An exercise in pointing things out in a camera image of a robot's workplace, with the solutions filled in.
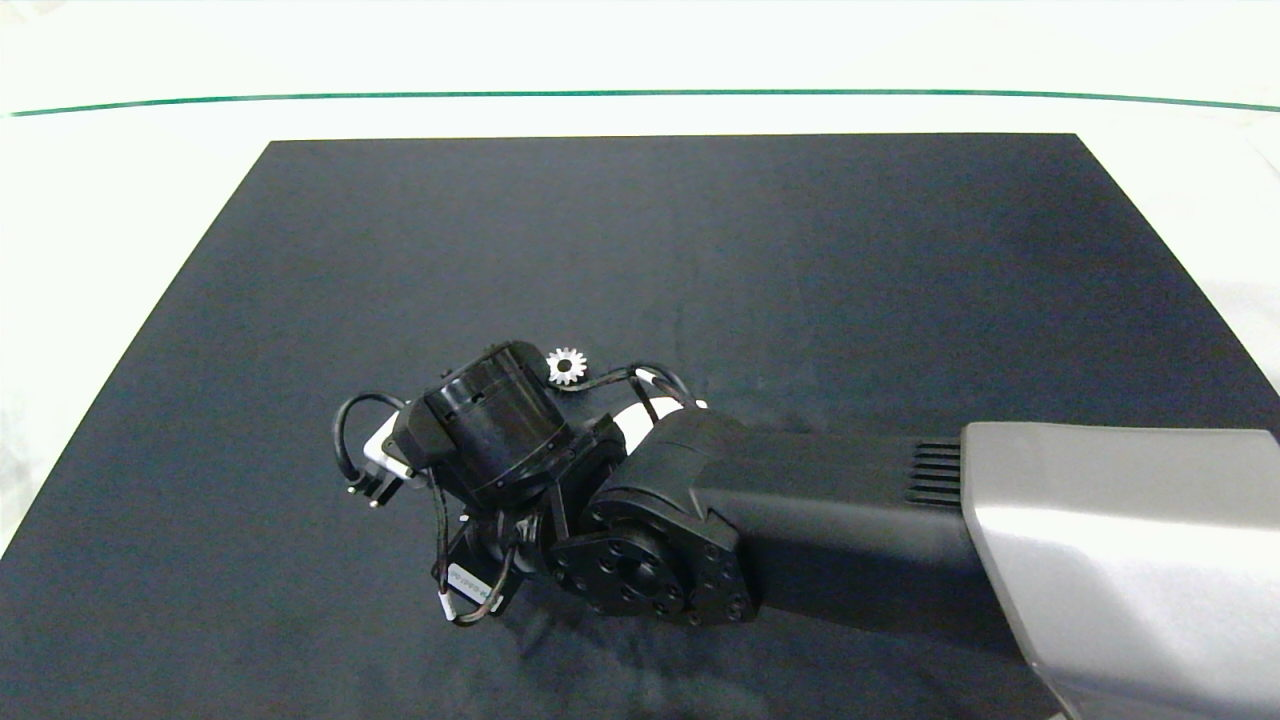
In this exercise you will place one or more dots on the round white pinned carrier plate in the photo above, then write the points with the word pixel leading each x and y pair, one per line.
pixel 632 420

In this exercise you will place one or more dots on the silver boxy wrist camera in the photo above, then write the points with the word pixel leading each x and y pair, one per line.
pixel 378 450

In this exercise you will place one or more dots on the small steel planetary gear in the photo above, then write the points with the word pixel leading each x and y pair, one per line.
pixel 575 360

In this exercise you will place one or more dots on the dark rectangular table mat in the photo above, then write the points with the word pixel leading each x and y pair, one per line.
pixel 800 260

